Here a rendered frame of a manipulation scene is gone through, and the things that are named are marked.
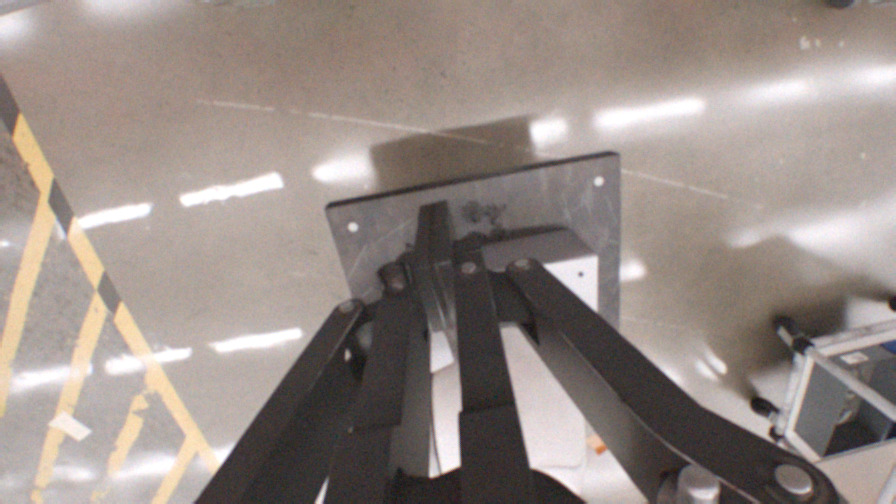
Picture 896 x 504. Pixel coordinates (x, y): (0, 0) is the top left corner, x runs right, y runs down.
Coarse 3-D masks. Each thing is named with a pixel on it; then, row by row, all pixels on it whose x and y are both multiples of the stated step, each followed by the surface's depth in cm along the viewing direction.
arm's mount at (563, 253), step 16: (512, 240) 69; (528, 240) 67; (544, 240) 66; (560, 240) 65; (576, 240) 64; (496, 256) 64; (512, 256) 63; (528, 256) 62; (544, 256) 61; (560, 256) 60; (576, 256) 59; (592, 256) 58; (560, 272) 59; (576, 272) 59; (592, 272) 59; (576, 288) 61; (592, 288) 61; (592, 304) 62; (432, 336) 64; (432, 352) 65; (448, 352) 65; (432, 368) 67
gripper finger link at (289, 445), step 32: (352, 320) 13; (320, 352) 12; (288, 384) 11; (320, 384) 11; (352, 384) 12; (256, 416) 10; (288, 416) 10; (320, 416) 11; (352, 416) 12; (256, 448) 9; (288, 448) 9; (320, 448) 10; (224, 480) 8; (256, 480) 8; (288, 480) 9; (320, 480) 10
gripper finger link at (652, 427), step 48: (528, 288) 12; (528, 336) 13; (576, 336) 10; (576, 384) 10; (624, 384) 8; (672, 384) 8; (624, 432) 8; (672, 432) 7; (720, 432) 7; (720, 480) 6; (768, 480) 6; (816, 480) 5
